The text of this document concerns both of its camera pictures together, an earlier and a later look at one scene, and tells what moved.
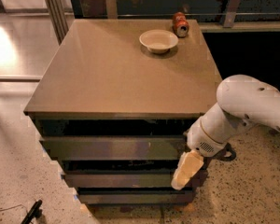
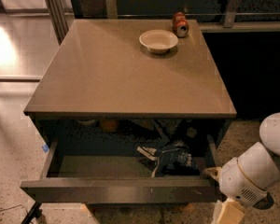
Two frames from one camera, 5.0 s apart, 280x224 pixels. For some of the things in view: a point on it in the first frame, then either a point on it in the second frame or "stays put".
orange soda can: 180,25 stays put
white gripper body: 200,140 to 237,181
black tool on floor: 35,213 stays put
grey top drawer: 116,147 to 91,179
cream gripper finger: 189,165 to 228,212
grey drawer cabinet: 115,102 stays put
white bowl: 159,41 stays put
